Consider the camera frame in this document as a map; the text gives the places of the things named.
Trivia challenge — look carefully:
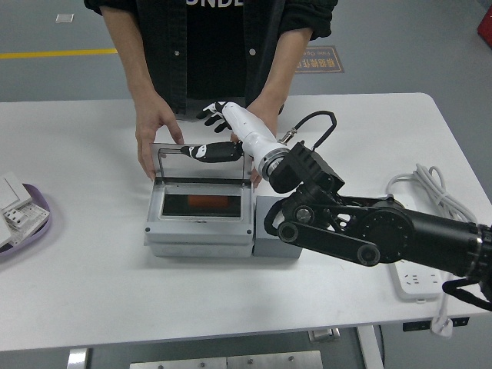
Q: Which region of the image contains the red bin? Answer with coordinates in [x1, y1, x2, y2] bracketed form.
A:
[475, 5, 492, 39]

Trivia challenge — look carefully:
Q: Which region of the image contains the brown floor sign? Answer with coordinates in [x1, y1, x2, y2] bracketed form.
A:
[294, 45, 345, 74]

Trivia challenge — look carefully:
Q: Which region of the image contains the white switch frame plate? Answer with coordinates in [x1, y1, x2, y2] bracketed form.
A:
[0, 201, 52, 249]

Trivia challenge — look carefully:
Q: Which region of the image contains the person's right hand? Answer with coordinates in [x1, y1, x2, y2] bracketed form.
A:
[134, 95, 185, 181]

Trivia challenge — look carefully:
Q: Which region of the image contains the grey electrical box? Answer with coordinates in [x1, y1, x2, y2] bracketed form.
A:
[144, 142, 255, 258]

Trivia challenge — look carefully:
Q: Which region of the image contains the person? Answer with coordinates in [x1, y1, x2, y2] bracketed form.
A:
[83, 0, 339, 116]

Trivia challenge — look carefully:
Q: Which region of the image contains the grey table bracket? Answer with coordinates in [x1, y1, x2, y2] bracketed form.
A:
[308, 327, 341, 343]

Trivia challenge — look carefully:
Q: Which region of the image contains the metal base plate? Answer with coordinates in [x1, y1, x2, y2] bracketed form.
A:
[129, 350, 324, 369]

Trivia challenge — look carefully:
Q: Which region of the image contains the orange cylinder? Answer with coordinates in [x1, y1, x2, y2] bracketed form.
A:
[187, 194, 236, 208]

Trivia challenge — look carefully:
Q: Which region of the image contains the white power cord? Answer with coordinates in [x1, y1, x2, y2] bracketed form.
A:
[385, 163, 480, 339]

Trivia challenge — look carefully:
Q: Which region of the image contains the person's left hand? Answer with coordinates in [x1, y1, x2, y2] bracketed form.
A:
[229, 98, 284, 189]

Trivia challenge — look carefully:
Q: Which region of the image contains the white power strip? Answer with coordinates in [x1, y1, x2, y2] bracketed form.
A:
[387, 261, 443, 301]

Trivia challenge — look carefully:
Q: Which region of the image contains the grey cube with round hole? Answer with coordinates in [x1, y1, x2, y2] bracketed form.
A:
[251, 194, 304, 259]

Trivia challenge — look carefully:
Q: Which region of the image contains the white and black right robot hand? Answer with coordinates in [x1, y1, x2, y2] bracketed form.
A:
[180, 100, 289, 170]

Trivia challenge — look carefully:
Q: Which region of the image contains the yellow floor tape line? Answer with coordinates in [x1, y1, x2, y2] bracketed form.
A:
[0, 48, 118, 61]

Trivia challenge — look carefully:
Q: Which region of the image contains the white flat switch panel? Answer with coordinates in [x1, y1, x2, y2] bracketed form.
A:
[0, 171, 31, 211]

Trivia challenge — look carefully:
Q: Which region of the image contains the white table leg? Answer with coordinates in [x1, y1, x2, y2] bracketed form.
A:
[355, 324, 385, 369]
[65, 345, 94, 369]

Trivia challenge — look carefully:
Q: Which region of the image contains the white socket insert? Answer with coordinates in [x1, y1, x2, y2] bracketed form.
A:
[1, 209, 25, 231]

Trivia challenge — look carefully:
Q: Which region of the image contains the purple tray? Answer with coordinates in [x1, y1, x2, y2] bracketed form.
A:
[0, 183, 63, 263]

